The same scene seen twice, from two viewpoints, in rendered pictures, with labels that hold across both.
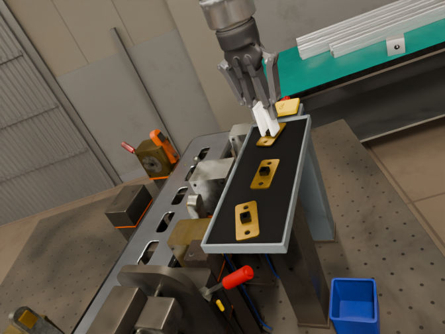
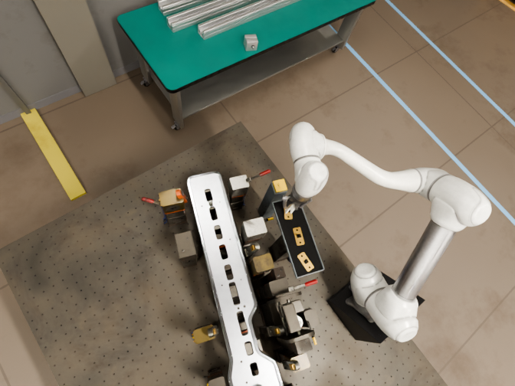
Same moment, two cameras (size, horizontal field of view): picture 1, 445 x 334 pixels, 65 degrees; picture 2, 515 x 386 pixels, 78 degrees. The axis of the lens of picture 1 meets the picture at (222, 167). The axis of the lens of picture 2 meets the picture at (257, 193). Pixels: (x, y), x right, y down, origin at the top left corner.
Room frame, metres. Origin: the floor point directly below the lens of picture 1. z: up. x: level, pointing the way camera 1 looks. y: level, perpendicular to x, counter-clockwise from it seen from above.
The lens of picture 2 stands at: (0.60, 0.47, 2.57)
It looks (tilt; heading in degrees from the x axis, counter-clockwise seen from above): 67 degrees down; 291
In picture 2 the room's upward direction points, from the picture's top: 23 degrees clockwise
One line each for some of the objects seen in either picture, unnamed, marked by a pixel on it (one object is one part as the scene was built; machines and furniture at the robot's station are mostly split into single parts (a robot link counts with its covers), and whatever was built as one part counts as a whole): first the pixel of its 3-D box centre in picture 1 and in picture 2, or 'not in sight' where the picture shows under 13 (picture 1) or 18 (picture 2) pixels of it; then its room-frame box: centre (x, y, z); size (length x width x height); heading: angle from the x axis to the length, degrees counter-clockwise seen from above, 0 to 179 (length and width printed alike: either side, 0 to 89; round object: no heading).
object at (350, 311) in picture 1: (355, 309); not in sight; (0.48, -0.15, 0.75); 0.11 x 0.10 x 0.09; 149
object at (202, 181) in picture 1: (244, 228); (252, 236); (0.72, 0.01, 0.90); 0.13 x 0.08 x 0.41; 59
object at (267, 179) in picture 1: (264, 171); (299, 236); (0.54, -0.07, 1.17); 0.08 x 0.04 x 0.01; 145
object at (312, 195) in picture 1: (307, 179); (270, 201); (0.77, -0.20, 0.92); 0.08 x 0.08 x 0.44; 59
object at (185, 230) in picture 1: (227, 286); (260, 267); (0.57, 0.11, 0.89); 0.12 x 0.08 x 0.38; 59
